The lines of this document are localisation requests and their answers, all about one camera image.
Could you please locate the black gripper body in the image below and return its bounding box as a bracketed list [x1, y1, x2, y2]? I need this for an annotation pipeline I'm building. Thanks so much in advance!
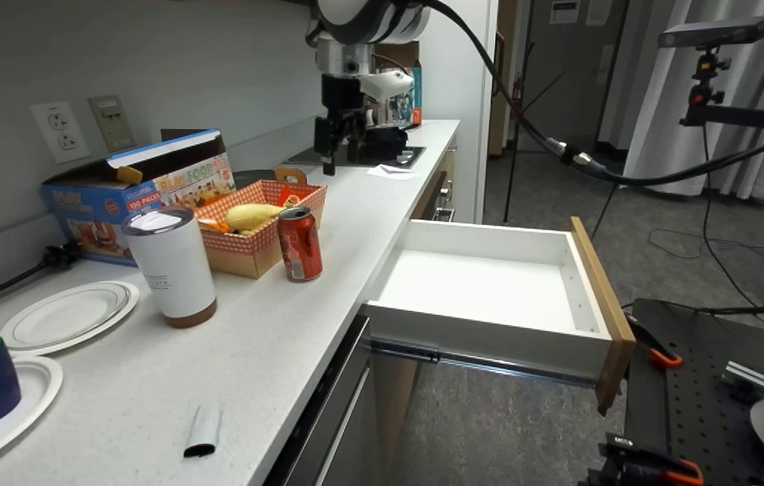
[310, 71, 369, 150]

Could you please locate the yellow toy banana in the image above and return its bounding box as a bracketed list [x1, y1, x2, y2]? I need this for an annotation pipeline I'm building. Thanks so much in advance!
[225, 199, 287, 235]

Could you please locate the wooden drawer white interior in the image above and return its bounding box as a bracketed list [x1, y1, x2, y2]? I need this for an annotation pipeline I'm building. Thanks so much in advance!
[363, 210, 641, 418]

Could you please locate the red checkered cardboard box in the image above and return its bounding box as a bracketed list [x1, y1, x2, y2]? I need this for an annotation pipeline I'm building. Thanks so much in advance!
[191, 166, 329, 282]

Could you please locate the black pot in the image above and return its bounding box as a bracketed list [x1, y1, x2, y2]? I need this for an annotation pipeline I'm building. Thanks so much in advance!
[363, 125, 411, 166]

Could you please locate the white cloth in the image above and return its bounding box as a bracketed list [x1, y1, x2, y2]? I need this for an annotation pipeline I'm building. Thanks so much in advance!
[368, 162, 415, 179]

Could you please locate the black stovetop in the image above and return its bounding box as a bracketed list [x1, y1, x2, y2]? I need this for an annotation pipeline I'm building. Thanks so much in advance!
[287, 140, 427, 170]

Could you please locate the wooden base cabinet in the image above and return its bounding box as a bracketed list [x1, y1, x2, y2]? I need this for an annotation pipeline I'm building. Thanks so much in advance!
[369, 140, 461, 486]

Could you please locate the thin black tripod stand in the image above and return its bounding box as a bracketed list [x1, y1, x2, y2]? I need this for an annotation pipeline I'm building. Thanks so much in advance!
[498, 36, 529, 228]

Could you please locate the white tumbler brown base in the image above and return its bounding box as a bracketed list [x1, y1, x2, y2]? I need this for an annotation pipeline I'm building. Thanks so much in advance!
[122, 205, 222, 332]

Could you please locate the blue toy food carton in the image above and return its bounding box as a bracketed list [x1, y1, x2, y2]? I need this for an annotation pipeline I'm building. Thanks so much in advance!
[39, 128, 240, 270]

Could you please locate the stainless steel dishwasher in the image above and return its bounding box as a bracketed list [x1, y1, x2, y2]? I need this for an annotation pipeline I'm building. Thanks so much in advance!
[261, 313, 423, 486]

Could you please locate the small white marker tube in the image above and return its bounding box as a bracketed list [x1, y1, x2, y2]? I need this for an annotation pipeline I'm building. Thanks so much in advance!
[182, 398, 225, 463]

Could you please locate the white round plate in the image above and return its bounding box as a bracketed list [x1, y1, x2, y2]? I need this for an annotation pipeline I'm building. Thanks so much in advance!
[0, 352, 68, 483]
[0, 279, 143, 359]

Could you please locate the grey curtain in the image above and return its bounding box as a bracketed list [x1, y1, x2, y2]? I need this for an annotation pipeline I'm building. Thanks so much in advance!
[593, 0, 764, 202]

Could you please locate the black perforated breadboard table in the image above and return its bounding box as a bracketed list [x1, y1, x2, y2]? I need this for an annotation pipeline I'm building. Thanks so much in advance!
[622, 297, 764, 486]

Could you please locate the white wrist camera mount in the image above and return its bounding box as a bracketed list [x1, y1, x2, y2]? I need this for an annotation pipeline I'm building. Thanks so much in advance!
[360, 69, 421, 129]

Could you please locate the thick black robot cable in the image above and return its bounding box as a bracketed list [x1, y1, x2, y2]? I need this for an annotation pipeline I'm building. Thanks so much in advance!
[423, 0, 764, 193]

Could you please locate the grey wall switch plate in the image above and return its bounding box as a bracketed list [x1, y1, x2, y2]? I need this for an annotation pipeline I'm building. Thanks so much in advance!
[86, 93, 137, 154]

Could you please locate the white wall outlet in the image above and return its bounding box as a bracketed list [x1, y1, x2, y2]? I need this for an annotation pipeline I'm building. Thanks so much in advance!
[29, 97, 94, 166]

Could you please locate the black power cord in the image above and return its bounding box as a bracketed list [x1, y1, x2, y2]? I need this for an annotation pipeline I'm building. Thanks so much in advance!
[0, 237, 86, 313]

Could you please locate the black clamp orange handle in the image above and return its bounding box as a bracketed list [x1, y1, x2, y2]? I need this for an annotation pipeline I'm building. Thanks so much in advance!
[593, 432, 707, 486]
[626, 313, 687, 376]

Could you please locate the black stereo camera bar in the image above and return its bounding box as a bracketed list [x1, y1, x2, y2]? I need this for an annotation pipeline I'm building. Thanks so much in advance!
[657, 13, 764, 52]

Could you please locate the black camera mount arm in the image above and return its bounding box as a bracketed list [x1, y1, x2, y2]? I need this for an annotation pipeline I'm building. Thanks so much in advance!
[677, 47, 764, 152]

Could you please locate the aluminium rail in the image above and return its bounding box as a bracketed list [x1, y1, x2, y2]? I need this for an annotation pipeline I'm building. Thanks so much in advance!
[722, 357, 764, 395]

